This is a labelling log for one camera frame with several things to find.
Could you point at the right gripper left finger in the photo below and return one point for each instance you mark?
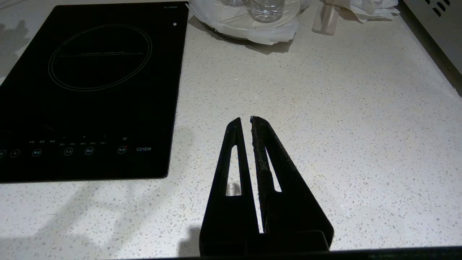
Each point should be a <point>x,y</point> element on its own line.
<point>227,220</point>

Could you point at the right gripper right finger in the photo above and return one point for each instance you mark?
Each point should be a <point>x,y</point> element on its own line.
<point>292,213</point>

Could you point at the black induction cooktop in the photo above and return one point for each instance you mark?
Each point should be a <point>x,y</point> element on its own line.
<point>90,90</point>

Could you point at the white round tray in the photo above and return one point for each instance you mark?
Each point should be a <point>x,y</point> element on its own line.
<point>252,18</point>

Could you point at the clear drinking glass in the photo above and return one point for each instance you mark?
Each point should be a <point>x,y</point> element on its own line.
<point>234,3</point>
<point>266,10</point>

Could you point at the crumpled white paper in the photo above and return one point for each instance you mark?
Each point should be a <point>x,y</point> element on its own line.
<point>371,9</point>

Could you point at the silver vented appliance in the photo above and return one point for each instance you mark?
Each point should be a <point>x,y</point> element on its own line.
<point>438,32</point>

